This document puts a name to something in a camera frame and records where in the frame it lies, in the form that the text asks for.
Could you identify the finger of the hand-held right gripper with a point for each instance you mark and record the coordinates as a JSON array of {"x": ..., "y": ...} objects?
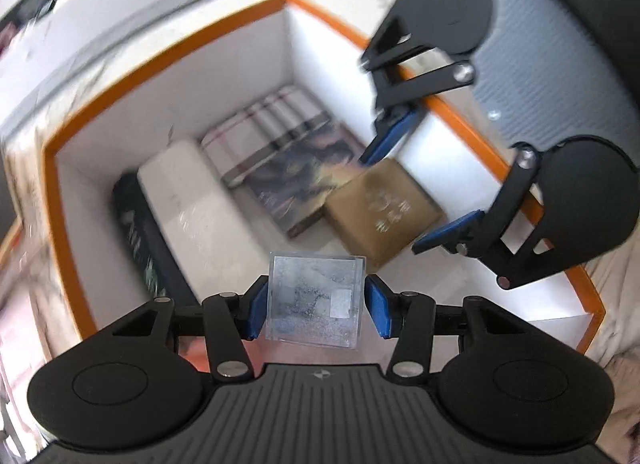
[
  {"x": 447, "y": 233},
  {"x": 392, "y": 136}
]

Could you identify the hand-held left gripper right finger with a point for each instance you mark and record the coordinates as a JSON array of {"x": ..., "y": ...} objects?
[{"x": 377, "y": 310}]

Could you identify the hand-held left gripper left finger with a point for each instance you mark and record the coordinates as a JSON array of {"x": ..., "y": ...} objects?
[{"x": 257, "y": 310}]

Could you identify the clear plastic case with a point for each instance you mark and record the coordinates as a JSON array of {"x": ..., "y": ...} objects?
[{"x": 310, "y": 300}]

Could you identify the brown box with gold print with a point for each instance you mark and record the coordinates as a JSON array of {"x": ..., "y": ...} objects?
[{"x": 380, "y": 216}]

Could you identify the dark painted cover book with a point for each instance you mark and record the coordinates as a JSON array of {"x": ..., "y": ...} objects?
[{"x": 300, "y": 173}]

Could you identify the plaid patterned box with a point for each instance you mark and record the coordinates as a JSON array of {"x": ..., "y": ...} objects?
[{"x": 260, "y": 128}]

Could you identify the orange rimmed white box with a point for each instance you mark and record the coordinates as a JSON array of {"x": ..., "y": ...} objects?
[{"x": 125, "y": 133}]

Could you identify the white rectangular box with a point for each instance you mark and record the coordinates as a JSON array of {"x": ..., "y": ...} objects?
[{"x": 200, "y": 209}]

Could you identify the black package with green label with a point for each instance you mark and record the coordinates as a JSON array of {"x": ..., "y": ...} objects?
[{"x": 135, "y": 229}]

